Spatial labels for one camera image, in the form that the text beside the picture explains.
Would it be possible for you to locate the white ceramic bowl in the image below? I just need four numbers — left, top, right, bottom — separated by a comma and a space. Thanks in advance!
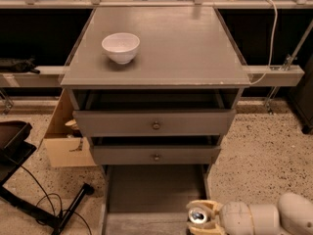
102, 32, 140, 65

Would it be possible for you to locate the grey drawer cabinet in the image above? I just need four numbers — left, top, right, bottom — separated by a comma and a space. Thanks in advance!
58, 5, 252, 235

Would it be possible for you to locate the grey top drawer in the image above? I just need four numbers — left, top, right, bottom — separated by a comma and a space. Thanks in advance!
73, 90, 236, 137

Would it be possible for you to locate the black stand with tray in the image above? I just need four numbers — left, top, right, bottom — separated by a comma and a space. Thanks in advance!
0, 120, 94, 235

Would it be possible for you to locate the redbull can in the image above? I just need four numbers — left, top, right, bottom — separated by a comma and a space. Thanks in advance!
188, 207, 208, 225

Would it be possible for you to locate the grey middle drawer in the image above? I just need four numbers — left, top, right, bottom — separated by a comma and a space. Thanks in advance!
92, 136, 221, 165

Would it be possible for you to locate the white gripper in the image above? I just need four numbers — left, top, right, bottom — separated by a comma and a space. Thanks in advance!
186, 200, 253, 235

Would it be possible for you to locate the grey metal rail frame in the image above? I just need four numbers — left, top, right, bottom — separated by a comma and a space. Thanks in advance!
0, 0, 313, 116

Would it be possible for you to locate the grey bottom drawer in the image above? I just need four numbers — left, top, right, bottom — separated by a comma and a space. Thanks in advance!
101, 164, 209, 235

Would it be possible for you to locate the black cable on floor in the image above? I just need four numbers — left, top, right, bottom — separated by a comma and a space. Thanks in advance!
19, 164, 94, 235

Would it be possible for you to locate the black object on rail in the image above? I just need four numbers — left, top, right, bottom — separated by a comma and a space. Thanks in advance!
0, 58, 40, 74

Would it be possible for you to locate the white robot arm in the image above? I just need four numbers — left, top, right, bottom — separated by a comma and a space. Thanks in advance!
186, 193, 313, 235

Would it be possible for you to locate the white hanging cable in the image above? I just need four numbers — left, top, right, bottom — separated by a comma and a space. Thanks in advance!
249, 0, 279, 86

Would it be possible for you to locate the grey drawer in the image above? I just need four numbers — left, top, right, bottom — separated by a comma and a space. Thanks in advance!
101, 164, 209, 235
92, 136, 221, 165
73, 90, 236, 137

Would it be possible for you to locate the cardboard box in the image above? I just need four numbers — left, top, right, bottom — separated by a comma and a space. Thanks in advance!
43, 90, 95, 167

